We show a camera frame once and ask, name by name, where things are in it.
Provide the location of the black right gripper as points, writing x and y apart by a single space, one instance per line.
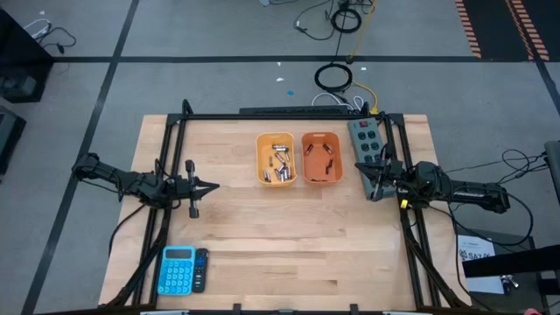
394 177

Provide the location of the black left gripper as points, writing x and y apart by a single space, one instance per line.
184 190

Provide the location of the slim black copper Duracell battery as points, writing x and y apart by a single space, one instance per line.
331 162
327 169

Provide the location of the thick black copper Duracell battery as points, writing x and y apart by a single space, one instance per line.
316 179
309 150
327 149

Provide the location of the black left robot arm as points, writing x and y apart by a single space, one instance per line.
127 181

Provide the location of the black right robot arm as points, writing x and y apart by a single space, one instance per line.
472 192

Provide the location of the grey-green power strip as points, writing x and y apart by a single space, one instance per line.
363 140

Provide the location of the orange plastic bin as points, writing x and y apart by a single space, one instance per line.
317 164

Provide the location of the yellow plastic bin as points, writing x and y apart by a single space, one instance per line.
264 149

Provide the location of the black remote control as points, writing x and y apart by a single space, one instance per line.
200 271

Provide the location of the blue calculator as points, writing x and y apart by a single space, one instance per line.
176 273

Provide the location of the black flat box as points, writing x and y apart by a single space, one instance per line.
297 109

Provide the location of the white paper sheet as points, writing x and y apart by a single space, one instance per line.
474 245

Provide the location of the black beam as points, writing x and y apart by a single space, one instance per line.
516 261

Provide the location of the black mat orange striped edges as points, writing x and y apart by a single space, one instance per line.
494 26

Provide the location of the dark grey case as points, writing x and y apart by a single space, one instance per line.
9 135

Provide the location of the black cabinet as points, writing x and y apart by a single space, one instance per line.
17 52

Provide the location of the black aluminium frame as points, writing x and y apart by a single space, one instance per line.
284 117

